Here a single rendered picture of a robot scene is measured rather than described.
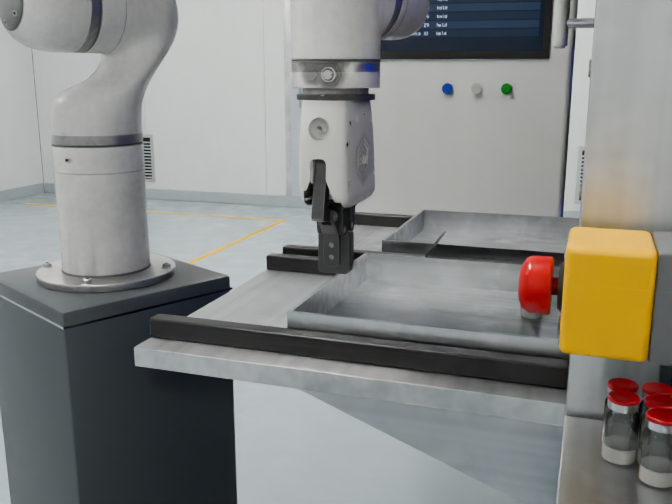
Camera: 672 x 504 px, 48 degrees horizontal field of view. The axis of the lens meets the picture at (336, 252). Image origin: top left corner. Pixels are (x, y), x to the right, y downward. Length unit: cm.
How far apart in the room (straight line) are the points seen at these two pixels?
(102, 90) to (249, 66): 577
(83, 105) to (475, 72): 86
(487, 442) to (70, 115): 65
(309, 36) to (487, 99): 95
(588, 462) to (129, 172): 71
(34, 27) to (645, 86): 71
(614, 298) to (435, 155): 115
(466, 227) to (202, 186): 591
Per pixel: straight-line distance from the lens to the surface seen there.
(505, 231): 126
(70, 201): 105
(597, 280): 49
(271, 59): 670
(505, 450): 75
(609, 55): 57
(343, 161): 68
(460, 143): 161
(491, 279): 92
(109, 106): 102
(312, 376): 67
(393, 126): 163
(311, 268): 99
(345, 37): 69
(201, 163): 706
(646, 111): 57
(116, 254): 105
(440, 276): 93
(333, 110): 68
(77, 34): 102
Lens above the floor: 113
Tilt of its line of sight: 13 degrees down
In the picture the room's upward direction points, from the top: straight up
